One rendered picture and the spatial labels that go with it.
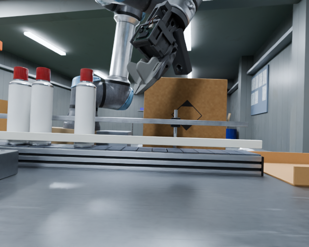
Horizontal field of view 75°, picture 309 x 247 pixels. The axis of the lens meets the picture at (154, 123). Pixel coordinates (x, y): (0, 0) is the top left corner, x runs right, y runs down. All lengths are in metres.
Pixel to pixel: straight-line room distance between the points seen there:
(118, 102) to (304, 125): 2.23
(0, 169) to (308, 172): 0.60
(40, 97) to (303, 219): 0.58
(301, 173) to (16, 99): 0.68
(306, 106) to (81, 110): 2.51
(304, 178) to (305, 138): 2.25
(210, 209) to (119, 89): 0.70
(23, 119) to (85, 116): 0.17
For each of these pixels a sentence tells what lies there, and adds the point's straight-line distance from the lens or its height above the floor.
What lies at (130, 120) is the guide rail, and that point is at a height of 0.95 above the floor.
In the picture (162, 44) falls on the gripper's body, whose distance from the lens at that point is 0.47.
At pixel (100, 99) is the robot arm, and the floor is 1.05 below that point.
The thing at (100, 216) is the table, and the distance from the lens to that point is 0.27.
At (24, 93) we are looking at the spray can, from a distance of 0.63.
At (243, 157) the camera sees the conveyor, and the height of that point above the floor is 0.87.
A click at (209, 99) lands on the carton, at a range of 0.75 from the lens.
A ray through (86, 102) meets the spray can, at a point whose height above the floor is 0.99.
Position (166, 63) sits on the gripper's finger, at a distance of 0.46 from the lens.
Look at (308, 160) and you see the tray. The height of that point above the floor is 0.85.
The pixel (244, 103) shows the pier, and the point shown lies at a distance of 5.66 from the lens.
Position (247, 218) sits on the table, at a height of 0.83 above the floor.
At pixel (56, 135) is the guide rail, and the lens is 0.55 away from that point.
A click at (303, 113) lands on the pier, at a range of 2.75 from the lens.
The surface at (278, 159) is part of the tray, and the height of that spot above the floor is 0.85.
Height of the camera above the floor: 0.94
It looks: 1 degrees up
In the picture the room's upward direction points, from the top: 2 degrees clockwise
